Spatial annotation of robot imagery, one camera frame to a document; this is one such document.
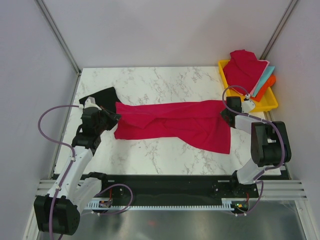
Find left aluminium corner post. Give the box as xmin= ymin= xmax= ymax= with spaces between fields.
xmin=34 ymin=0 xmax=82 ymax=76

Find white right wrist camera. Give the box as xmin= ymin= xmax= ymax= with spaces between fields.
xmin=241 ymin=94 xmax=256 ymax=113

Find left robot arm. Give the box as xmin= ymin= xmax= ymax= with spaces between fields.
xmin=33 ymin=103 xmax=121 ymax=238

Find right aluminium corner post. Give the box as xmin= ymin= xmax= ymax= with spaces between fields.
xmin=260 ymin=0 xmax=300 ymax=60

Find yellow plastic tray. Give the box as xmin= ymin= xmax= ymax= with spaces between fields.
xmin=218 ymin=59 xmax=279 ymax=112

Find aluminium front rail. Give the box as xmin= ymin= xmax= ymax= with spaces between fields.
xmin=35 ymin=180 xmax=307 ymax=201

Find crimson t shirt in tray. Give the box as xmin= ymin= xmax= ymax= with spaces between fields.
xmin=223 ymin=49 xmax=270 ymax=95

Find white slotted cable duct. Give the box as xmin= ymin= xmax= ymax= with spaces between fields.
xmin=84 ymin=198 xmax=249 ymax=212

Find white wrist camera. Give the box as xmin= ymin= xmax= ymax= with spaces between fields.
xmin=241 ymin=94 xmax=256 ymax=113
xmin=83 ymin=97 xmax=98 ymax=109

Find teal t shirt in tray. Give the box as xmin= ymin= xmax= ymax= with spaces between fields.
xmin=250 ymin=66 xmax=275 ymax=97

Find aluminium corner post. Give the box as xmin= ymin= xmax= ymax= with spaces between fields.
xmin=34 ymin=0 xmax=82 ymax=76
xmin=260 ymin=0 xmax=300 ymax=60

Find folded black t shirt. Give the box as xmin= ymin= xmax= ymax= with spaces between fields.
xmin=79 ymin=87 xmax=121 ymax=113

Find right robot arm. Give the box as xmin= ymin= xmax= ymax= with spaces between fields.
xmin=220 ymin=96 xmax=292 ymax=197

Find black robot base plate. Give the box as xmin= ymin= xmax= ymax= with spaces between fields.
xmin=82 ymin=172 xmax=259 ymax=205

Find crimson t shirt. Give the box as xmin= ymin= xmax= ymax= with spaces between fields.
xmin=223 ymin=49 xmax=270 ymax=95
xmin=114 ymin=100 xmax=231 ymax=154

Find orange t shirt in tray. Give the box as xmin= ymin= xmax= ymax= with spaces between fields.
xmin=251 ymin=74 xmax=276 ymax=102

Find pink t shirt in tray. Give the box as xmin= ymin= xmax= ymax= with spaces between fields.
xmin=224 ymin=58 xmax=270 ymax=95

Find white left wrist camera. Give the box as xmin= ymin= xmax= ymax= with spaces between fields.
xmin=83 ymin=97 xmax=98 ymax=109

